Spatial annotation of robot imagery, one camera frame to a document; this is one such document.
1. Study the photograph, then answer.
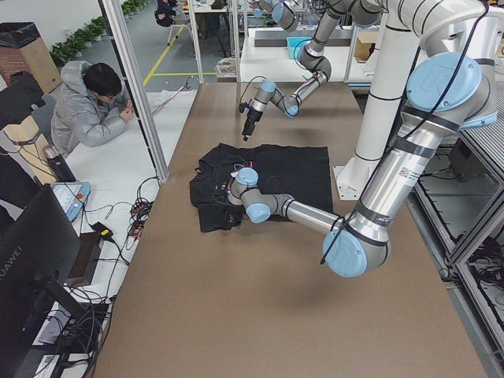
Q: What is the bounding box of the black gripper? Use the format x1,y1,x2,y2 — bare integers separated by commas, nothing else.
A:
213,184,241,227
239,102,263,136

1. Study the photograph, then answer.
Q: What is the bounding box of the black printed t-shirt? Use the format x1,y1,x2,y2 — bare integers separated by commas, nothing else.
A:
190,143,333,232

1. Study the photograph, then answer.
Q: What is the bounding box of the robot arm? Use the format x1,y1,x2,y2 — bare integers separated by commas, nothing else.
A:
239,1,383,140
227,1,503,277

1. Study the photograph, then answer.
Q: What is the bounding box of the orange grey usb hub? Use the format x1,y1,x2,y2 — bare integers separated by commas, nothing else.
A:
128,220,145,239

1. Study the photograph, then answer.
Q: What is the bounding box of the black power adapter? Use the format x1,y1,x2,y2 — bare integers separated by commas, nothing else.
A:
91,221,114,243

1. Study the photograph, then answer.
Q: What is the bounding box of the blue teach pendant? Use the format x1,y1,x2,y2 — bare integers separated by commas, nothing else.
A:
50,181,91,221

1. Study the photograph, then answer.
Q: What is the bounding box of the person in grey jacket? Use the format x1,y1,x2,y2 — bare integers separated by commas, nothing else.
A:
51,61,134,158

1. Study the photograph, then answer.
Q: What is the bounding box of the black huawei monitor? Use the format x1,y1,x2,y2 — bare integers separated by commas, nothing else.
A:
1,185,86,377

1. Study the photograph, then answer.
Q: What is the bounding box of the cardboard box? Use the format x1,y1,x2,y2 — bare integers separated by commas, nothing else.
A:
1,22,62,93

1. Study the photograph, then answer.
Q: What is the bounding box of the aluminium frame post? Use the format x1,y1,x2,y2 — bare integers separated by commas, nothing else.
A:
98,0,169,183

